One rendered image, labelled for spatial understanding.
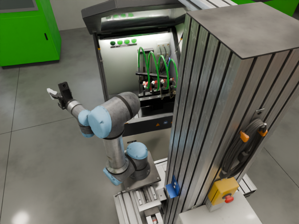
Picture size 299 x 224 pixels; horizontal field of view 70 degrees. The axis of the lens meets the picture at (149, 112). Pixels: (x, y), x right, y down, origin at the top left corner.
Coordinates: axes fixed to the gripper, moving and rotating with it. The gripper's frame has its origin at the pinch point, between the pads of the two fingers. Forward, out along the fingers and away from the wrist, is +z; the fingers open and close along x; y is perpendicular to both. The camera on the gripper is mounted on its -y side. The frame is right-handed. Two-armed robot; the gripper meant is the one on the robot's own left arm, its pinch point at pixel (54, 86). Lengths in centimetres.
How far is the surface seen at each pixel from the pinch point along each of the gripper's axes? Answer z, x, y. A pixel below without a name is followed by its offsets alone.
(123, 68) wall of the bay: 26, 76, 24
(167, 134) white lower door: -34, 78, 65
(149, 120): -26, 60, 43
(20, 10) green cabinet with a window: 270, 76, 35
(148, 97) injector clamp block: -8, 76, 38
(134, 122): -19, 49, 44
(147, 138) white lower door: -24, 62, 67
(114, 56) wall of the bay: 30, 68, 12
